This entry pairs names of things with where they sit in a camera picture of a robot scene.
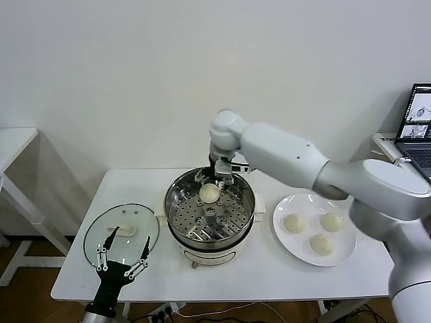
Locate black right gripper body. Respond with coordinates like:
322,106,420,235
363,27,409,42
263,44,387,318
205,153,220,183

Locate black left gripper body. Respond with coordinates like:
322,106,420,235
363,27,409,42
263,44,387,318
86,261,134,317

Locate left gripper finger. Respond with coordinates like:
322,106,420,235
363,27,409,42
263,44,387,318
125,235,152,281
95,226,121,272

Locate white steamed baozi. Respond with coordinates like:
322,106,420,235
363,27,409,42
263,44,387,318
309,234,337,257
199,183,222,205
319,213,345,233
284,214,307,234

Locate round glass lid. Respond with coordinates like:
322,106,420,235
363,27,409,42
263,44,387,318
83,203,160,266

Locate perforated steel steamer basket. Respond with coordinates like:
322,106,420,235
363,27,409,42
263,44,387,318
164,165,256,244

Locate white table leg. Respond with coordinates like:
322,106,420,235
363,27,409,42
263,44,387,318
120,301,133,323

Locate white power strip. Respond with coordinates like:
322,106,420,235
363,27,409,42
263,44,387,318
147,301,186,319

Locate white round plate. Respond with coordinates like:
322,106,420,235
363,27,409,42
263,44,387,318
271,193,358,268

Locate white empty side table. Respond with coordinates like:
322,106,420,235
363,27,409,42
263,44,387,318
0,127,73,289

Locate grey open laptop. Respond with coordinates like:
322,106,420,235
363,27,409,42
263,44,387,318
394,83,431,184

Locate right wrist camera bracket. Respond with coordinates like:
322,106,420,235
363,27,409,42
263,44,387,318
215,157,253,174

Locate black power plug cable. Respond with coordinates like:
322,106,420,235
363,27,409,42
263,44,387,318
129,309,169,323

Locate white floor cable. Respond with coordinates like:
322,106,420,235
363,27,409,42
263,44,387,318
174,301,287,323

